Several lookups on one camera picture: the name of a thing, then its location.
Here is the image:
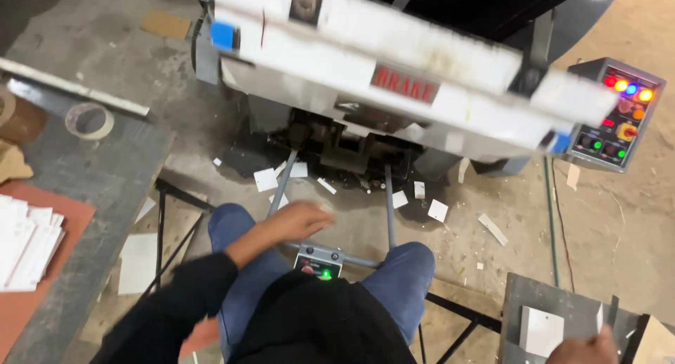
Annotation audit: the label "person's left hand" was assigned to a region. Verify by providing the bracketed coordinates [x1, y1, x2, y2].
[265, 200, 337, 244]

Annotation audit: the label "black metal table frame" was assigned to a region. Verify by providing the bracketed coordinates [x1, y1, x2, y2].
[139, 178, 217, 302]

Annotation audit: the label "large white sheet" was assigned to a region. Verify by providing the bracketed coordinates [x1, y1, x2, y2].
[117, 232, 159, 295]

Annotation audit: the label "green cable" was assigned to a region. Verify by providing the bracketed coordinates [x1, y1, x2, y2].
[542, 157, 560, 288]

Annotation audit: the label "grey work table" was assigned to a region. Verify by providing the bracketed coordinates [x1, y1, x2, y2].
[0, 76, 177, 364]

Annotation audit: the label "light wooden board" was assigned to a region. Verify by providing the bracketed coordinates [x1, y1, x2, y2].
[632, 315, 675, 364]

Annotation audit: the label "long metal strip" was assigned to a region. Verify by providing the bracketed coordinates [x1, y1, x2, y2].
[0, 56, 152, 118]

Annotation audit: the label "crumpled brown paper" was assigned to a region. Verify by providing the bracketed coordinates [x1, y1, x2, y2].
[0, 140, 36, 185]

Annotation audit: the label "clear tape roll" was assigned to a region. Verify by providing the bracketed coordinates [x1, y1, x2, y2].
[65, 102, 116, 141]

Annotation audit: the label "black metal side-table frame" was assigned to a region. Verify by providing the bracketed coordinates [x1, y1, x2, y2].
[417, 292, 503, 364]

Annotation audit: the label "red cable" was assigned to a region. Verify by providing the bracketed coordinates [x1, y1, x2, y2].
[551, 158, 576, 294]

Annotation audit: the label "stack of white cards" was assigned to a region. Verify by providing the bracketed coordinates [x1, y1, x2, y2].
[0, 194, 66, 293]

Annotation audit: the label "brown tape roll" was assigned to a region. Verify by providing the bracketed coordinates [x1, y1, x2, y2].
[0, 87, 49, 145]

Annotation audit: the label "grey metal bar frame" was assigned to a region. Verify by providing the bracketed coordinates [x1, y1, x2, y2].
[266, 150, 397, 270]

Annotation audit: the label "person's leg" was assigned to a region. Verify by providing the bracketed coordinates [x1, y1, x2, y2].
[207, 203, 297, 360]
[361, 241, 437, 347]

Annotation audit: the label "person's black top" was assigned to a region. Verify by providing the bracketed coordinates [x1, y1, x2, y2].
[89, 251, 418, 364]

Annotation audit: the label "brown cardboard piece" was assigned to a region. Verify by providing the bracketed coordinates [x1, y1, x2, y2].
[139, 9, 192, 42]

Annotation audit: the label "scattered white paper scraps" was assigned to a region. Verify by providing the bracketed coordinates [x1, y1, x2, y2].
[212, 155, 581, 272]

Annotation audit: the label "grey control panel with lights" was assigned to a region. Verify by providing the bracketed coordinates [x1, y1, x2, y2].
[560, 57, 667, 174]

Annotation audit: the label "grey and white die-cutting machine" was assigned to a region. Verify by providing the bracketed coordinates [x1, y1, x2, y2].
[188, 0, 624, 181]

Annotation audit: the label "white square card pile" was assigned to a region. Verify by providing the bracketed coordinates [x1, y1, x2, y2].
[518, 305, 565, 359]

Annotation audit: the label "person's left leg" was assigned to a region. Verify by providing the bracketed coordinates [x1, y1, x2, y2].
[207, 203, 297, 360]

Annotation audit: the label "small grey side table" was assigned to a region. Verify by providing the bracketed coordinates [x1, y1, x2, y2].
[498, 272, 653, 364]

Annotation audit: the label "small control box green light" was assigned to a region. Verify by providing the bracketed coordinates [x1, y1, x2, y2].
[292, 243, 345, 281]

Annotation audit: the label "person's right hand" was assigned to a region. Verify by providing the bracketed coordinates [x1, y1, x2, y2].
[546, 325, 621, 364]

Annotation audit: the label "person's right leg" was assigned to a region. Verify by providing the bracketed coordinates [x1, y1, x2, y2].
[361, 241, 437, 347]

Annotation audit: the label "orange sheet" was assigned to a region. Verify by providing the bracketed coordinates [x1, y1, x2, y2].
[0, 180, 97, 350]

